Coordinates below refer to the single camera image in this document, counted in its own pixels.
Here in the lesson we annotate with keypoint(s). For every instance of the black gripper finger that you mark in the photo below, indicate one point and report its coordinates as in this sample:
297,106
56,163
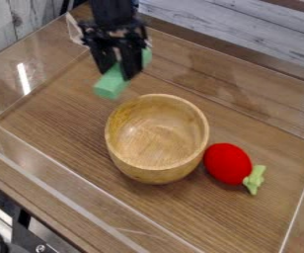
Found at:
131,62
103,57

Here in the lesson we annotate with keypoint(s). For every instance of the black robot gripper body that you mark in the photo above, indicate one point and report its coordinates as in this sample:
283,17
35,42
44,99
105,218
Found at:
115,27

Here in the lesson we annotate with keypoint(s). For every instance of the green rectangular block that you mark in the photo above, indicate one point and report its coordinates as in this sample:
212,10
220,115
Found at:
111,84

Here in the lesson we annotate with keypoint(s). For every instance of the brown wooden bowl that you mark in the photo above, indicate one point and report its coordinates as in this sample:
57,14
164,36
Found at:
156,135

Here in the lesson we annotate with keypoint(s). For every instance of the clear acrylic tray walls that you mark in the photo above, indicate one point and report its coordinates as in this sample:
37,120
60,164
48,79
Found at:
57,174

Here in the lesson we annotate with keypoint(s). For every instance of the red plush strawberry toy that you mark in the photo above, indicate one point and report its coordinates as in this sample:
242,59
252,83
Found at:
230,166

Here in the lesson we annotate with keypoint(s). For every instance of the clear acrylic corner bracket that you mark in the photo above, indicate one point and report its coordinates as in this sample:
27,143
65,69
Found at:
73,30

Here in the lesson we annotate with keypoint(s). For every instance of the black table leg bracket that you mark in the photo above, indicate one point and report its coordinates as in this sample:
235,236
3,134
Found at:
33,236

